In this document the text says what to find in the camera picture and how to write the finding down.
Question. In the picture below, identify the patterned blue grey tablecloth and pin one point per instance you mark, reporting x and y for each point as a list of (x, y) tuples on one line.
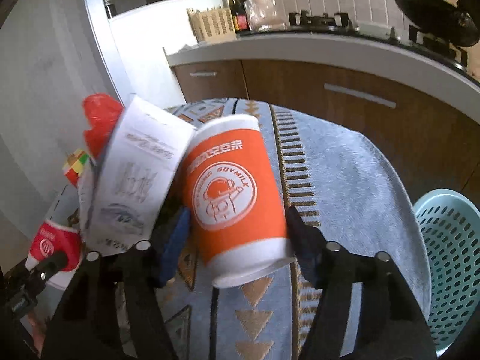
[(376, 284)]

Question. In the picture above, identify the light blue perforated waste basket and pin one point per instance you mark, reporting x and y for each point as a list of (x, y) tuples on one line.
[(449, 224)]

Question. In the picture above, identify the orange soymilk paper cup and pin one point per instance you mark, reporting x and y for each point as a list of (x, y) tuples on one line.
[(237, 212)]

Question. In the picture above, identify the red plastic bag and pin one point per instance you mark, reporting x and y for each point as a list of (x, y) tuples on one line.
[(102, 113)]

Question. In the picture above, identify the clear plastic bag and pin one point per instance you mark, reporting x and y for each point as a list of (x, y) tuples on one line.
[(263, 16)]

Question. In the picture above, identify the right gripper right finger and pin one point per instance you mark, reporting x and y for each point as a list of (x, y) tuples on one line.
[(308, 244)]

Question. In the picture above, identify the black gas stove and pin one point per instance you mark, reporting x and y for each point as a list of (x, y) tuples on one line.
[(368, 48)]

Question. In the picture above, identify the black wok pan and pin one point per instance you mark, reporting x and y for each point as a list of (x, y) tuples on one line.
[(442, 19)]

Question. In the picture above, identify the cream woven basket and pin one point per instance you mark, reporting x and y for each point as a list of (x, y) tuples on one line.
[(212, 26)]

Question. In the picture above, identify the dark soy sauce bottle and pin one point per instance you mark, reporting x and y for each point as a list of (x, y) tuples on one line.
[(239, 16)]

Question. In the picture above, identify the white printed paper carton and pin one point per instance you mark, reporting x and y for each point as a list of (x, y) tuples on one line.
[(138, 167)]

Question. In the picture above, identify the multicolour puzzle cube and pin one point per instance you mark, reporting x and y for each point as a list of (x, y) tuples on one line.
[(74, 166)]

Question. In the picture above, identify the wooden kitchen cabinet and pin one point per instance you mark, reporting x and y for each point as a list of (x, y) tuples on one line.
[(429, 143)]

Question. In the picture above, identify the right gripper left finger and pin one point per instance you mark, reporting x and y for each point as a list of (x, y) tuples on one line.
[(178, 230)]

